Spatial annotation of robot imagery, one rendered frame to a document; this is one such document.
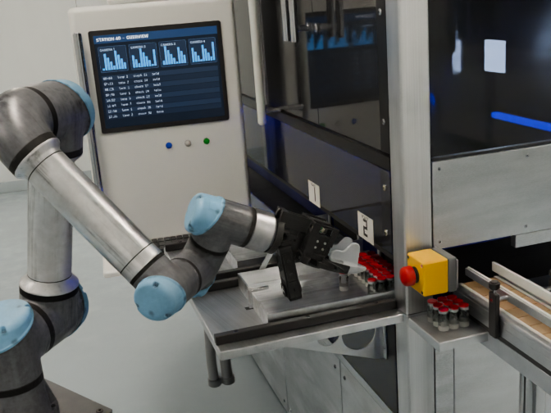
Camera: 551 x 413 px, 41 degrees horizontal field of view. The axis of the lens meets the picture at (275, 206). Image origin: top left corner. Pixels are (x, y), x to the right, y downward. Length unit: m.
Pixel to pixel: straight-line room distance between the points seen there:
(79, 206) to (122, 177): 1.14
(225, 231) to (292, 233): 0.13
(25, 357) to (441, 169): 0.88
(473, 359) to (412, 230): 0.36
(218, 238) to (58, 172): 0.29
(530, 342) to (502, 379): 0.39
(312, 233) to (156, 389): 1.97
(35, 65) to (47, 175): 5.62
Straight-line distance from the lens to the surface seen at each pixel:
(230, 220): 1.29
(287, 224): 1.34
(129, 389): 3.26
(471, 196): 1.59
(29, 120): 1.31
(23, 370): 1.48
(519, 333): 1.45
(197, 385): 3.20
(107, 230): 1.25
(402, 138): 1.48
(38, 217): 1.48
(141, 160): 2.38
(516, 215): 1.66
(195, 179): 2.41
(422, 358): 1.66
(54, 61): 6.88
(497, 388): 1.81
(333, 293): 1.71
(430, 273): 1.48
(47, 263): 1.51
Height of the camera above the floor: 1.56
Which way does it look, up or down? 16 degrees down
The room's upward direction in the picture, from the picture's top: 4 degrees counter-clockwise
